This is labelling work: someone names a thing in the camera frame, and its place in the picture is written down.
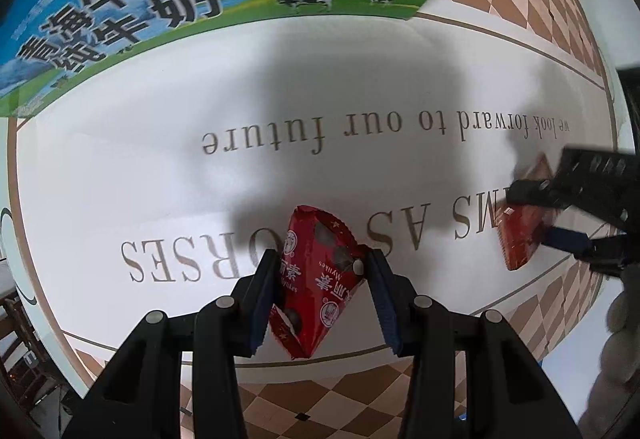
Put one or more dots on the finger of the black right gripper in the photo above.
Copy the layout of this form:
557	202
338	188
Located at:
547	191
569	240

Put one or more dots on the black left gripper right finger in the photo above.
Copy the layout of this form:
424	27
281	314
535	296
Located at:
418	327

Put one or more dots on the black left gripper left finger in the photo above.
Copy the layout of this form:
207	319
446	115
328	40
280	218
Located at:
230	327

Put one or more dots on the brown rectangular snack bar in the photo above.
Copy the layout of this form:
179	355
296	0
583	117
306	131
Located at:
521	229

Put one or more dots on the small red candy packet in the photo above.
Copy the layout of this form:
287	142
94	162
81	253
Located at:
320	270

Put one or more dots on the checkered white table mat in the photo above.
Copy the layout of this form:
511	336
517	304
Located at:
159	182

